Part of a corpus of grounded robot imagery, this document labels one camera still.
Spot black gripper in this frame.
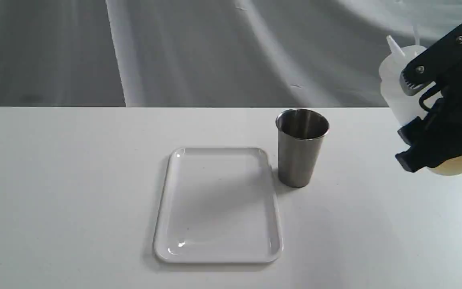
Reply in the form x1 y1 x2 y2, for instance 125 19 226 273
395 24 462 173

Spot translucent squeeze bottle amber liquid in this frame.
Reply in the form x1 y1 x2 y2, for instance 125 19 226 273
378 36 462 176

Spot stainless steel cup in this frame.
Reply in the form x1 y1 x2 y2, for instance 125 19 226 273
275 108 330 188

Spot white rectangular plastic tray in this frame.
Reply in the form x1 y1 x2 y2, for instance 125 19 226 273
153 147 284 265

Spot grey backdrop cloth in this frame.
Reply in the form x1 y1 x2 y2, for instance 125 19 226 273
0 0 462 107

